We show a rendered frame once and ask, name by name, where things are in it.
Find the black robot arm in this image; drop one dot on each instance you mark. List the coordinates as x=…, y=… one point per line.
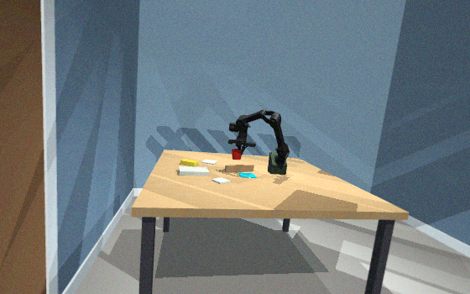
x=242, y=126

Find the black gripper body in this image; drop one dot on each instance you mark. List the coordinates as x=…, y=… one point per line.
x=250, y=144

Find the yellow block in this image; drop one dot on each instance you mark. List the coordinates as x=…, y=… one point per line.
x=189, y=162

